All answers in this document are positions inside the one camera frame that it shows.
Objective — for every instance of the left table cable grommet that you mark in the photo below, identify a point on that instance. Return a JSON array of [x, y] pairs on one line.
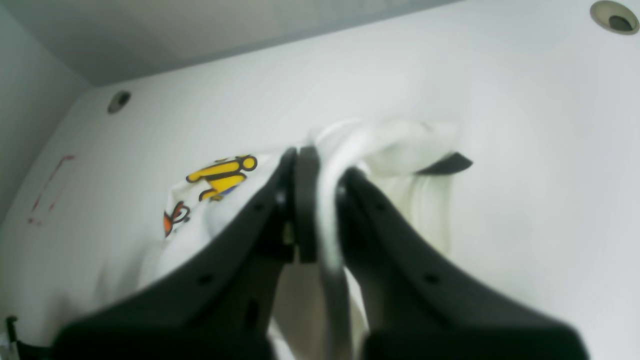
[[614, 17]]

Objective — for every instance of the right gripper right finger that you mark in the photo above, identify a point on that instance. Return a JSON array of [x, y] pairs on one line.
[[420, 306]]

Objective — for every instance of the table cable grommet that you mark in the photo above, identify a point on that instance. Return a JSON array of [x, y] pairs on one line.
[[614, 17], [118, 101]]

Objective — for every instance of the right table cable grommet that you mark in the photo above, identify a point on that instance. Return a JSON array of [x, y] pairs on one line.
[[118, 101]]

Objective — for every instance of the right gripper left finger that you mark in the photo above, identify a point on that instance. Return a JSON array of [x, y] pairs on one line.
[[216, 306]]

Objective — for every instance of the white printed T-shirt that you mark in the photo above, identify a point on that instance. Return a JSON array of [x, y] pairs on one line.
[[390, 152]]

